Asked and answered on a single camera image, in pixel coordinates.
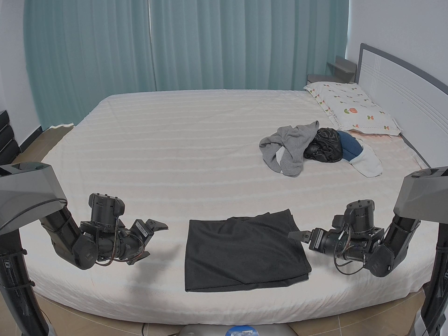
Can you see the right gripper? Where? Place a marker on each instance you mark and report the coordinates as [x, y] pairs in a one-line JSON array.
[[323, 242]]

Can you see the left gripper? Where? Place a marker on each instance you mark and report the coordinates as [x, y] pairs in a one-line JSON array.
[[134, 240]]

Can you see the black T-shirt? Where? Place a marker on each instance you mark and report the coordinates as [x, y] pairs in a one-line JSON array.
[[241, 254]]

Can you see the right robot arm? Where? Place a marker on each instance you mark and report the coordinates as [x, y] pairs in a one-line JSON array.
[[420, 191]]

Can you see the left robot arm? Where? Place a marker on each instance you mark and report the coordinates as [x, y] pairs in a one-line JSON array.
[[31, 184]]

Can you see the bed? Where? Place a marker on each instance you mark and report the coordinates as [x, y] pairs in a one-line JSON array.
[[182, 152]]

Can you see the white garment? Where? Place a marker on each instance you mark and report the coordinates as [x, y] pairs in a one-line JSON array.
[[367, 163]]

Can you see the black shiny garment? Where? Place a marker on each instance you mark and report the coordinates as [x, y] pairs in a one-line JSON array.
[[325, 145]]

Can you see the dark blue garment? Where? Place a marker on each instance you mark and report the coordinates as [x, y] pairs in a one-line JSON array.
[[350, 145]]

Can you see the grey garment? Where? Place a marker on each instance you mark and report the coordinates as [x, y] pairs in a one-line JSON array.
[[292, 142]]

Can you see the white printed pillow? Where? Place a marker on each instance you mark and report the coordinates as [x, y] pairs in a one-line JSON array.
[[353, 105]]

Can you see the black chest of drawers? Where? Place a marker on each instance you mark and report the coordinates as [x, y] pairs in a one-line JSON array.
[[7, 138]]

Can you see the grey bedside table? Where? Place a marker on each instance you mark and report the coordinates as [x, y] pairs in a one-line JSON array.
[[344, 67]]

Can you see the blue-green curtain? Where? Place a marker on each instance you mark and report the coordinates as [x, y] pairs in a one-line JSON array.
[[87, 47], [245, 33]]

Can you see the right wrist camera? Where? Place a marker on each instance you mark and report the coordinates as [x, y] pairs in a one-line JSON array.
[[338, 222]]

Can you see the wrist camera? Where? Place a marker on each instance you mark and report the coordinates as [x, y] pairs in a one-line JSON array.
[[338, 222], [119, 208]]

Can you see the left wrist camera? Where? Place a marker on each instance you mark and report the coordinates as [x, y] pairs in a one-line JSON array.
[[119, 208]]

